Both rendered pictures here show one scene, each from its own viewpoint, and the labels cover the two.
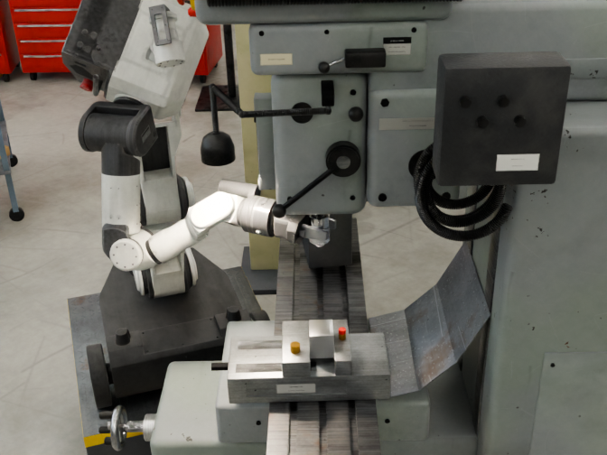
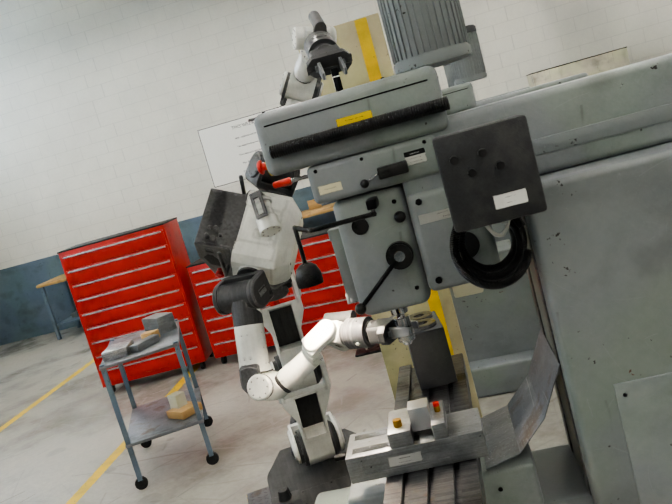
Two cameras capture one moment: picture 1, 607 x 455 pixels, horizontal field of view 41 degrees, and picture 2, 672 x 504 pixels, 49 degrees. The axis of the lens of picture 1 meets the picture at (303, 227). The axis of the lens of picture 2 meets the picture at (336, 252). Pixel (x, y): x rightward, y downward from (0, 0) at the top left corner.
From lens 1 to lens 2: 0.55 m
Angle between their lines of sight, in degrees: 23
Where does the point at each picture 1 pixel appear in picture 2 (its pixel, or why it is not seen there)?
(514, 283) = (562, 321)
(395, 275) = (544, 443)
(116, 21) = (231, 215)
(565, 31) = (539, 115)
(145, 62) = (255, 239)
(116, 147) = (241, 303)
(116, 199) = (246, 343)
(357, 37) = (384, 157)
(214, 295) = not seen: hidden behind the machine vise
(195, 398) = not seen: outside the picture
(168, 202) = not seen: hidden behind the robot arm
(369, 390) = (468, 449)
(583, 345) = (646, 370)
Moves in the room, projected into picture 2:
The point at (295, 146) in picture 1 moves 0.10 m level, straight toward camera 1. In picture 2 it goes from (362, 254) to (359, 262)
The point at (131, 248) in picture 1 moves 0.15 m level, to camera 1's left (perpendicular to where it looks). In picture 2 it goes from (262, 380) to (214, 391)
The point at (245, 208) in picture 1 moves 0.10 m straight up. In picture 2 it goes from (343, 327) to (334, 293)
